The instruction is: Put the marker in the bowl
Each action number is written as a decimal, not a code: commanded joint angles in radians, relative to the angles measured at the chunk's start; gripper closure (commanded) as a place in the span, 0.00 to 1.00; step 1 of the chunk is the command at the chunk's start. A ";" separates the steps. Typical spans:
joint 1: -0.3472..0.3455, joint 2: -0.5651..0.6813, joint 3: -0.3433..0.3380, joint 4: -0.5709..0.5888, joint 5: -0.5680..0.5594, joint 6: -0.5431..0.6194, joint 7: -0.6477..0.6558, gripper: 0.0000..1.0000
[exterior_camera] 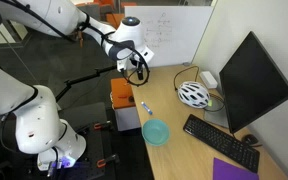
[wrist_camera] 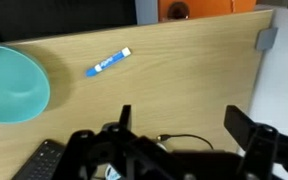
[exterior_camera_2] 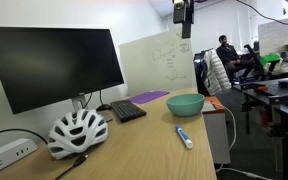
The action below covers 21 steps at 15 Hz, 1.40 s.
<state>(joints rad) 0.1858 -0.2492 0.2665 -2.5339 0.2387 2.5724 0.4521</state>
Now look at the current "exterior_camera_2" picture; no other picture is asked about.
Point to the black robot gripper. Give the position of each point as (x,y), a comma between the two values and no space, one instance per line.
(184,10)

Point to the teal bowl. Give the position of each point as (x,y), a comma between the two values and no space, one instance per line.
(185,106)

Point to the blue white marker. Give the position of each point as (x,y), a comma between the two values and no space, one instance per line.
(184,136)

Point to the white whiteboard panel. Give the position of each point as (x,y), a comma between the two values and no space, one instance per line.
(150,63)

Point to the seated person in black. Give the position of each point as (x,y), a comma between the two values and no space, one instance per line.
(229,55)

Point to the white puffer jacket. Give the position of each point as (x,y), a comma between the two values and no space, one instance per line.
(216,73)

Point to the black office chair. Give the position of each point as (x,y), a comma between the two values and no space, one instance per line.
(255,61)

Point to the purple mat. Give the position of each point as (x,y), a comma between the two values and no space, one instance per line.
(148,96)

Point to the orange white notebook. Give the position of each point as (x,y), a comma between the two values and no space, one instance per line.
(214,103)

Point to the green bag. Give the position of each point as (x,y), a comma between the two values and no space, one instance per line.
(270,58)

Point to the black keyboard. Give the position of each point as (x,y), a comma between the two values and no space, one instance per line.
(127,110)

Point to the black computer mouse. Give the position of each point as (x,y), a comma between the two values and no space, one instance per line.
(104,107)

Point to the black workbench table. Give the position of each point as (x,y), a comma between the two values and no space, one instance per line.
(284,103)

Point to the silver monitor stand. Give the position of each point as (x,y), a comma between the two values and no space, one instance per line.
(78,101)

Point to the black computer monitor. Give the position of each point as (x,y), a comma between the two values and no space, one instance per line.
(50,66)

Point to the white bicycle helmet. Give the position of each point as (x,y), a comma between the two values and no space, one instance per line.
(77,131)

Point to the white power strip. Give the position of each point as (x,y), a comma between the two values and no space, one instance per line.
(7,155)

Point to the grey partition wall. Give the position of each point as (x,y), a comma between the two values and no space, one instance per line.
(279,35)

